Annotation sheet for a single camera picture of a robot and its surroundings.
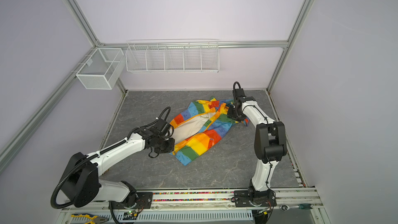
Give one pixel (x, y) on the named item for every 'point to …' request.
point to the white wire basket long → (173, 56)
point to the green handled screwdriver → (285, 207)
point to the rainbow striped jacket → (197, 127)
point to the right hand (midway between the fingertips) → (232, 117)
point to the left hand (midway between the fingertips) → (173, 150)
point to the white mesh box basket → (101, 70)
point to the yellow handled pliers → (96, 219)
